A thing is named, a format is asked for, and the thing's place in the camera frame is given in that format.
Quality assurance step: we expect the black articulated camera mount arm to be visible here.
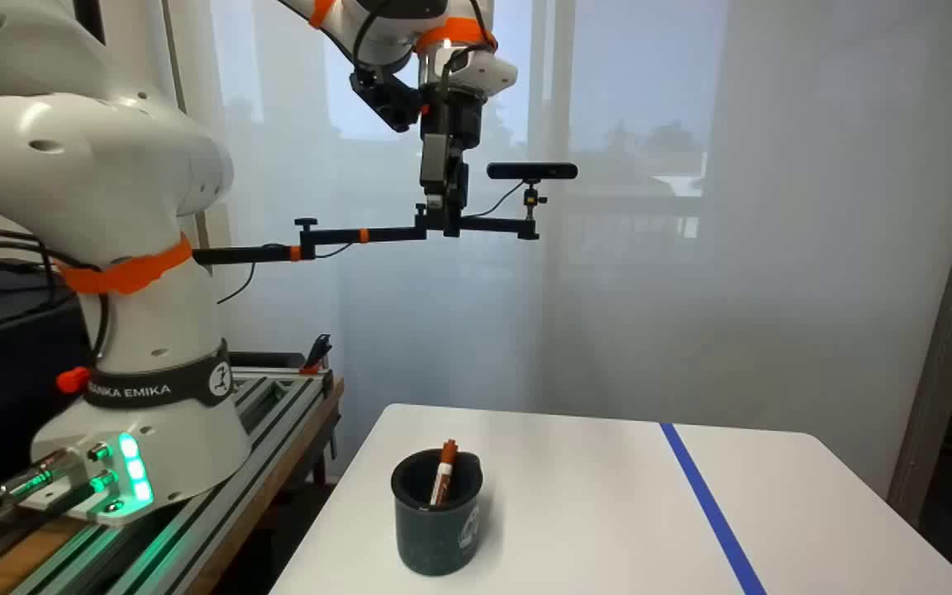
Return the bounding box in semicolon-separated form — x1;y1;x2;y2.
193;182;548;266

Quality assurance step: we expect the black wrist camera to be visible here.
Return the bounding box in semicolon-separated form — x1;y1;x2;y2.
348;66;432;134

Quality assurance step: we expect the blue tape line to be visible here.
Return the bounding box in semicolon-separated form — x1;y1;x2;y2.
654;420;770;595

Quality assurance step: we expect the thin black camera cable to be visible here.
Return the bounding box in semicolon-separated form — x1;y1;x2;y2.
214;240;362;307

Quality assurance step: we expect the aluminium rail base frame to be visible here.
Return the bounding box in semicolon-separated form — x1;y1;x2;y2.
0;368;345;595

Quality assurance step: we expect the black bar camera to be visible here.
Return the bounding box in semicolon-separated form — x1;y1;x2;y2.
482;159;583;186

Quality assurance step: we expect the black equipment case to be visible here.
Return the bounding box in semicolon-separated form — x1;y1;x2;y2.
0;262;95;521

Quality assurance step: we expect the white sheer curtain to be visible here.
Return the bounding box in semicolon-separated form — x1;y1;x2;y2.
161;0;952;498

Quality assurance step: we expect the red handled clamp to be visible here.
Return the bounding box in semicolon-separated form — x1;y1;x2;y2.
293;329;338;379

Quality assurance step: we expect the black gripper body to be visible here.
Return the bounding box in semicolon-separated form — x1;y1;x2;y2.
416;75;489;169

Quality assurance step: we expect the red knob on robot base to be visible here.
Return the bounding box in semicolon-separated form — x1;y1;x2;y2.
54;364;95;400

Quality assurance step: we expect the dark speckled mug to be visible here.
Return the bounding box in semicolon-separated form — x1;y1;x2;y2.
388;443;489;578

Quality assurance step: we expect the orange brown whiteboard marker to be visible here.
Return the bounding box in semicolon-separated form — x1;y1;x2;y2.
428;436;462;512

